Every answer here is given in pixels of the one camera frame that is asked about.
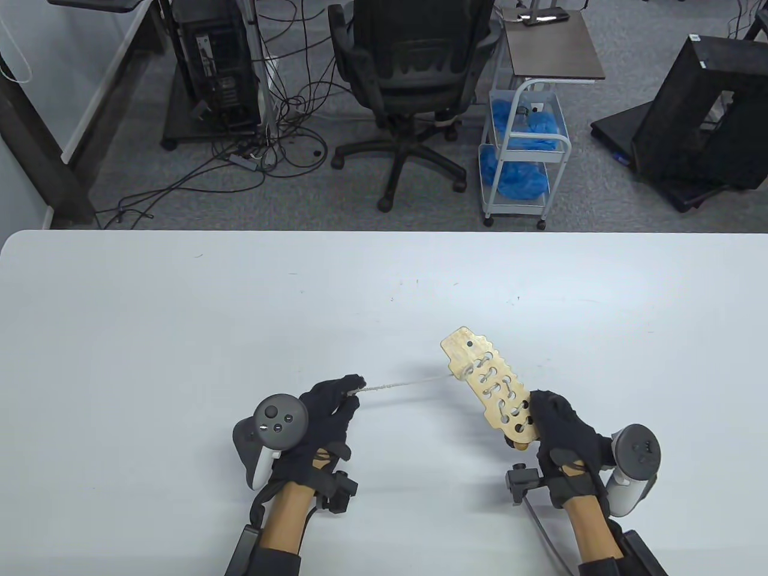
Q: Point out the person's left hand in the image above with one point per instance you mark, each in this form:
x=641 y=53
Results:
x=324 y=420

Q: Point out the person's right hand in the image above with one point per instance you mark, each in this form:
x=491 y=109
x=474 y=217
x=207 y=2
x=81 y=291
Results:
x=564 y=438

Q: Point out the wooden ball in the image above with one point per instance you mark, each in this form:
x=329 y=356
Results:
x=519 y=444

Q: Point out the wooden crocodile lacing toy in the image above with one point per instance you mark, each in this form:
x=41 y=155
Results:
x=459 y=348

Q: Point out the black forearm sensor pack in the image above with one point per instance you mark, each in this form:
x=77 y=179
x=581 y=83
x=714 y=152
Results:
x=642 y=552
x=246 y=555

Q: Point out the person's right forearm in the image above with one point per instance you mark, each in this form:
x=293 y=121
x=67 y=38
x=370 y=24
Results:
x=591 y=531

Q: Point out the person's left forearm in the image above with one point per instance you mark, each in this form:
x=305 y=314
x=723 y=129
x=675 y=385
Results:
x=288 y=516

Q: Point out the grey and white controller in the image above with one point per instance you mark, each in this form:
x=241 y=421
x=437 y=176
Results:
x=639 y=447
x=279 y=420

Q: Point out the blue plastic bag pile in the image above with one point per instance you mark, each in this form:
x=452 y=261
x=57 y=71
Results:
x=540 y=126
x=516 y=180

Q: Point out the white utility cart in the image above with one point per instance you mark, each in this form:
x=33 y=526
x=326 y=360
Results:
x=558 y=144

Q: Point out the black wheeled platform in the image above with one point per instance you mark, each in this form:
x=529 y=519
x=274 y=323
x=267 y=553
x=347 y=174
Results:
x=618 y=129

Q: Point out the white power strip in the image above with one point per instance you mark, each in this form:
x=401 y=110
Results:
x=272 y=66

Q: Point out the black office chair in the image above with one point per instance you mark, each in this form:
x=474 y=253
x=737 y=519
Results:
x=414 y=72

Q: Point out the black computer tower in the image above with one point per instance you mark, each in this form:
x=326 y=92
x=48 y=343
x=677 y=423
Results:
x=216 y=66

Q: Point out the brown side table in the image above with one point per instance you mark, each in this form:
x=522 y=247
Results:
x=552 y=54

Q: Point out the white panel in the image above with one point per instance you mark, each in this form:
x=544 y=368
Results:
x=102 y=90

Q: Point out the black phone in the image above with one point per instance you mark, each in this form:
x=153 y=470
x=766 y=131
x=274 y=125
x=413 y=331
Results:
x=543 y=19

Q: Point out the black monitor stand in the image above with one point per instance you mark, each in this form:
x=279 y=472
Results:
x=96 y=3

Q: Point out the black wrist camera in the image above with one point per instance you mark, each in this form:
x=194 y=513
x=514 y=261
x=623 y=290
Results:
x=342 y=489
x=525 y=480

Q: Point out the black open frame box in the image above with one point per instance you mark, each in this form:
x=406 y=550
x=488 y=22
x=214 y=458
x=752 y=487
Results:
x=678 y=120

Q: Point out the silver aluminium post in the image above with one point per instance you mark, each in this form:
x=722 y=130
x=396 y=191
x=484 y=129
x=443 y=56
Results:
x=259 y=60

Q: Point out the dark desk frame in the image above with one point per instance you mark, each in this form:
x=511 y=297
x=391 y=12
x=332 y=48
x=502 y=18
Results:
x=36 y=150

